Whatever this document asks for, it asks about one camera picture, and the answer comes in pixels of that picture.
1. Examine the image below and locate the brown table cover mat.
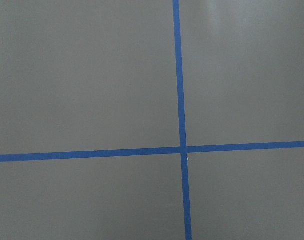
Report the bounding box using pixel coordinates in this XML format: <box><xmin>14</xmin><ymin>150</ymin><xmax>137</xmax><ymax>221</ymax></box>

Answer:
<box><xmin>0</xmin><ymin>0</ymin><xmax>304</xmax><ymax>240</ymax></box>

